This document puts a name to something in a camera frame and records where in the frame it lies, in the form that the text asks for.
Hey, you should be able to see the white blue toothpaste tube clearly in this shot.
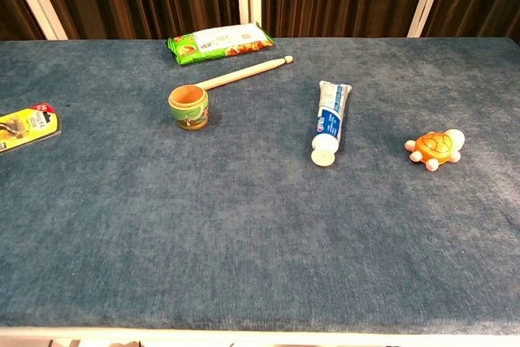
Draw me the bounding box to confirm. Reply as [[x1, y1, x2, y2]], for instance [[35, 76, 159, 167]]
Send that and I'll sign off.
[[310, 80, 353, 167]]

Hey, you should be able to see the blue tablecloth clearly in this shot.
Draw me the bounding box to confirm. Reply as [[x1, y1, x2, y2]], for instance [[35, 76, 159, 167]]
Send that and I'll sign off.
[[0, 37, 520, 336]]

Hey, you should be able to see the wooden drumstick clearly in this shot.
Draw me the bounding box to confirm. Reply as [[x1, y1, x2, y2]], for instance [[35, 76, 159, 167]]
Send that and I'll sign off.
[[201, 54, 294, 91]]

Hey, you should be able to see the small orange toy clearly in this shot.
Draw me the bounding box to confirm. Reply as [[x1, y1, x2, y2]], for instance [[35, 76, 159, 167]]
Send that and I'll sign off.
[[404, 128, 466, 172]]

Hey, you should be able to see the yellow razor blister pack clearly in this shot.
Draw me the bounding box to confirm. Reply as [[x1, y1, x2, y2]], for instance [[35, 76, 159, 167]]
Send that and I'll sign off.
[[0, 102, 63, 155]]

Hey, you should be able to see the painted wooden cup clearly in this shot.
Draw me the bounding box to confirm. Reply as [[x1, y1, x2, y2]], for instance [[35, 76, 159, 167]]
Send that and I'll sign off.
[[167, 85, 210, 131]]

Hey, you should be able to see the green snack packet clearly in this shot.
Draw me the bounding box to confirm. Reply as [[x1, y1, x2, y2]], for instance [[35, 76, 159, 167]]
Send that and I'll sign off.
[[167, 22, 275, 66]]

